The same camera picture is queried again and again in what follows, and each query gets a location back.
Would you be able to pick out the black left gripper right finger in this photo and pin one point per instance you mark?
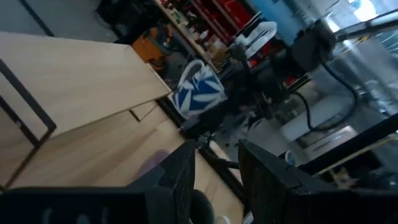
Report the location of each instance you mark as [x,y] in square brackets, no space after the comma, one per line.
[264,186]

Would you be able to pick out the storage rack with red bins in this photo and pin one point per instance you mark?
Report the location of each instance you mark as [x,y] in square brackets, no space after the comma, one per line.
[199,43]

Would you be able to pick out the wooden shelf with black frame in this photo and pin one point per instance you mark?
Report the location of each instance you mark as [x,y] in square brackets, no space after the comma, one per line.
[77,77]

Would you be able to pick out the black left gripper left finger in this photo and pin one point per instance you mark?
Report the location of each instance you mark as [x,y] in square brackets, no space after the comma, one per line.
[174,186]

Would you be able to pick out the blue white leaf pattern mug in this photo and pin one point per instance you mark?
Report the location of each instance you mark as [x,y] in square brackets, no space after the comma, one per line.
[202,93]

